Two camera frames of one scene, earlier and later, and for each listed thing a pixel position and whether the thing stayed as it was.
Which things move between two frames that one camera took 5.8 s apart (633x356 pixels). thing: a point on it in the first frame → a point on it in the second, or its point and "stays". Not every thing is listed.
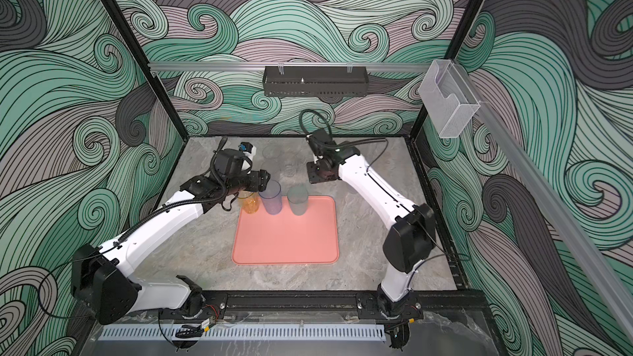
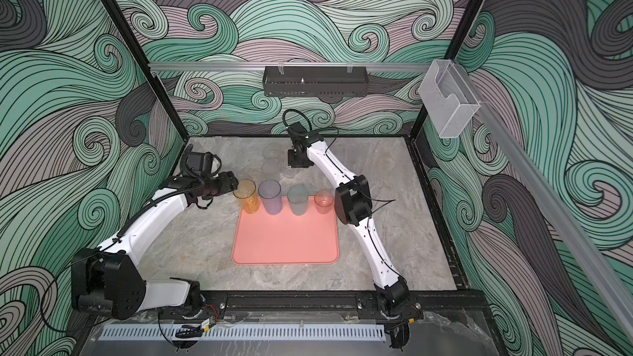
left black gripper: [258, 180] → [227, 180]
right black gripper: [315, 177] → [293, 163]
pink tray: [283, 238] stays
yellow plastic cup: [250, 201] stays
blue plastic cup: [272, 197] stays
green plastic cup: [297, 199] stays
